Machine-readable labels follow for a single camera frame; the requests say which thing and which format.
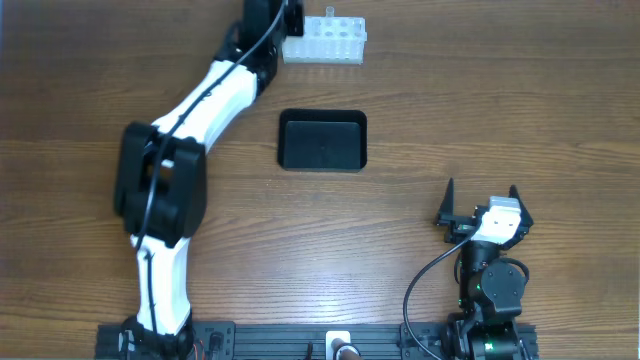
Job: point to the black tray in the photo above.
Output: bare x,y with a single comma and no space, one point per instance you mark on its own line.
322,142

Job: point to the mounting rail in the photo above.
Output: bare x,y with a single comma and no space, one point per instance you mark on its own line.
280,342

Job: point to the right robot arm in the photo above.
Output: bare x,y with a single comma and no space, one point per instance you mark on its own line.
495,285

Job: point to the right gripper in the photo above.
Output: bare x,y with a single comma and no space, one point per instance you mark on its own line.
457,227

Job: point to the white test tube rack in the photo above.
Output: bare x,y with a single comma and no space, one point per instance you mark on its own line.
325,50

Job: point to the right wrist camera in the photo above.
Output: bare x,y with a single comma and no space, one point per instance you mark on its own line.
497,220

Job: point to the clear test tube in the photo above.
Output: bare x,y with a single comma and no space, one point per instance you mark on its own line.
358,24
329,11

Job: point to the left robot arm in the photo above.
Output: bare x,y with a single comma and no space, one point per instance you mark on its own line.
230,100

